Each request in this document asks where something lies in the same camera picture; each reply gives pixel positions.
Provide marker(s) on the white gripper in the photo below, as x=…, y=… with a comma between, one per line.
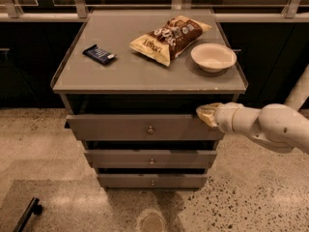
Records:
x=225, y=115

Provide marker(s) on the grey top drawer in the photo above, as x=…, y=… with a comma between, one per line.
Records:
x=164, y=127

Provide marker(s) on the grey drawer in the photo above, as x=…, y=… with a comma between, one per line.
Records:
x=150, y=158
x=152, y=181
x=164, y=127

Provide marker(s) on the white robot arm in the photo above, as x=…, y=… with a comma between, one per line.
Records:
x=278, y=127

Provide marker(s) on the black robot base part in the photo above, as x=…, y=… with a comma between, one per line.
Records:
x=33, y=208

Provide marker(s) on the grey drawer cabinet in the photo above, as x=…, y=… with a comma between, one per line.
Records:
x=134, y=84

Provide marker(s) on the grey middle drawer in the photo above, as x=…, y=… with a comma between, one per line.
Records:
x=150, y=158

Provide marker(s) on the grey bottom drawer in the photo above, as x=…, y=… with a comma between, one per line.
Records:
x=152, y=181

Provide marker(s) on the white paper bowl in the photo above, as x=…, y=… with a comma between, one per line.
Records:
x=213, y=57

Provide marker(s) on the brown yellow chip bag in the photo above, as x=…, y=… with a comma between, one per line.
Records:
x=171, y=40

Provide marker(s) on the dark blue snack bar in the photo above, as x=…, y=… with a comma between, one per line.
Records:
x=99, y=55

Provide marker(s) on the metal railing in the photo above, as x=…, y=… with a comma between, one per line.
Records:
x=230, y=11

